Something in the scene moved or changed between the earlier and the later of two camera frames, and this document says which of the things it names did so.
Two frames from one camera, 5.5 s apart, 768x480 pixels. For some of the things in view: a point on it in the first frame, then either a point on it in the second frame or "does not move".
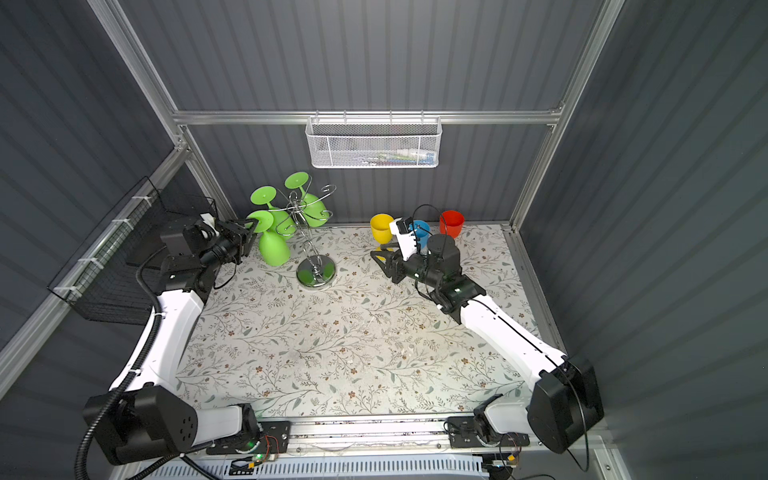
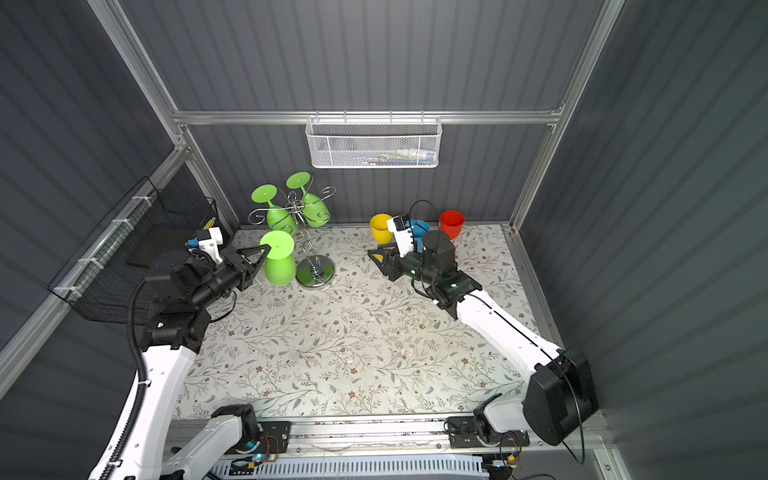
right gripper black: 395,264 does not move
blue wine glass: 423,236 does not move
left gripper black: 235,235 → 233,261
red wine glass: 451,222 does not move
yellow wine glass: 381,230 does not move
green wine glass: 274,246 → 280,264
